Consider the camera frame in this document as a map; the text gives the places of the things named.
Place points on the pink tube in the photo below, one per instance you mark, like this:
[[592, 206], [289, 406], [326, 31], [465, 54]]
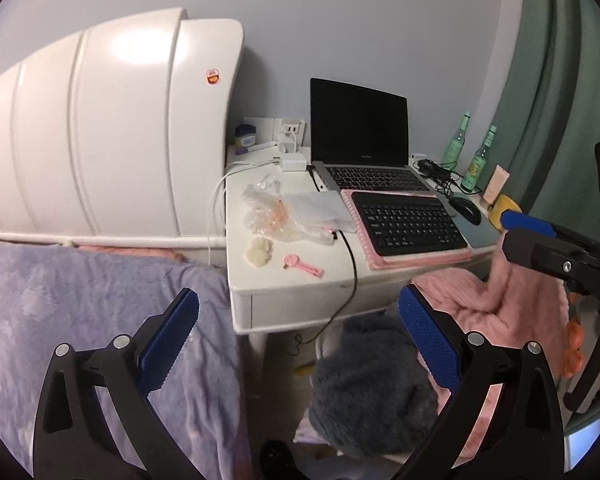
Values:
[[495, 187]]

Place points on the white desk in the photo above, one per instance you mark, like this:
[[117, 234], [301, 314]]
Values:
[[290, 292]]

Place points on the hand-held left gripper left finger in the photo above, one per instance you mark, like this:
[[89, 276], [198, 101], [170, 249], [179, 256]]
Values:
[[172, 332]]

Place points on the white purple tube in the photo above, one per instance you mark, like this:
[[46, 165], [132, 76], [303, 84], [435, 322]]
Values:
[[260, 147]]

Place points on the blue lid jar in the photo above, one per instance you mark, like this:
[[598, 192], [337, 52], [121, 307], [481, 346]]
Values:
[[243, 136]]

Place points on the pink hair clip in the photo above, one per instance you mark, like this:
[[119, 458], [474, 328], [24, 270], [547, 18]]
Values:
[[300, 264]]

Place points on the green glass bottle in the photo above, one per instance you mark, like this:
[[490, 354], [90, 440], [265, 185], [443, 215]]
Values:
[[477, 165], [457, 142]]

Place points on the black keyboard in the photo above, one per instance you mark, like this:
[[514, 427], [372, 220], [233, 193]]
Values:
[[405, 222]]

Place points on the cream squishy toy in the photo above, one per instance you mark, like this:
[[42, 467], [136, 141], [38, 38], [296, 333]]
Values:
[[258, 252]]

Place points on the pink spiral notebook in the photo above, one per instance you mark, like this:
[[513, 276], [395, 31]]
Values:
[[430, 261]]

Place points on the clear plastic bag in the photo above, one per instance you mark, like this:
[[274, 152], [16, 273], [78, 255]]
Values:
[[265, 212]]

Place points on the white wall outlet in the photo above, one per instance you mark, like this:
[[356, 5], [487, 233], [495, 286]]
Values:
[[260, 127]]

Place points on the white tissue sheet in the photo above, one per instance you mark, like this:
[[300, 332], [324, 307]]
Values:
[[322, 210]]

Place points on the white charger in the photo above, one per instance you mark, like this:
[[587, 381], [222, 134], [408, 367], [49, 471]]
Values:
[[292, 164]]

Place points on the black power adapter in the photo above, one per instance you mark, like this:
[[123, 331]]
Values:
[[430, 167]]

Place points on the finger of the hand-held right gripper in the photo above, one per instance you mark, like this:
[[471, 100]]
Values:
[[535, 252], [527, 222]]

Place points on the yellow round container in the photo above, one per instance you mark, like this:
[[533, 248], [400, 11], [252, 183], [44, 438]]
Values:
[[505, 207]]

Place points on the person's right hand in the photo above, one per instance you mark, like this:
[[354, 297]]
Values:
[[574, 335]]

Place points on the grey fluffy cloth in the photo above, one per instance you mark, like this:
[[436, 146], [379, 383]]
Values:
[[370, 390]]

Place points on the white bed headboard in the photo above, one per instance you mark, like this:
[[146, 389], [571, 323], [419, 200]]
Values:
[[105, 135]]

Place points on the silver laptop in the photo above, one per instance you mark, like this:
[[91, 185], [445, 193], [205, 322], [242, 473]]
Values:
[[360, 120]]

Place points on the grey mouse pad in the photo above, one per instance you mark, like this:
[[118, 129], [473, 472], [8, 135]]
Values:
[[482, 237]]

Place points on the black shoe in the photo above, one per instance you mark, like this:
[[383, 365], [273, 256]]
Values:
[[280, 460]]

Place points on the white plug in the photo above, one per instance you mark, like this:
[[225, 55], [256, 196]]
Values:
[[286, 144]]

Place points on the black mouse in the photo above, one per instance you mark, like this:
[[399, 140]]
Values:
[[465, 210]]

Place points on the green curtain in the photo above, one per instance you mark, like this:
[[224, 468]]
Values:
[[555, 85]]

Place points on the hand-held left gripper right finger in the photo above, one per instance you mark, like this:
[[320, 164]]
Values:
[[425, 340]]

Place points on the purple fleece blanket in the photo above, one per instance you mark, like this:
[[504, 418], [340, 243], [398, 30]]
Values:
[[55, 320]]

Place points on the pink knit sweater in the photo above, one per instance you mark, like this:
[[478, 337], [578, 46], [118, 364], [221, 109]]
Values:
[[505, 305]]

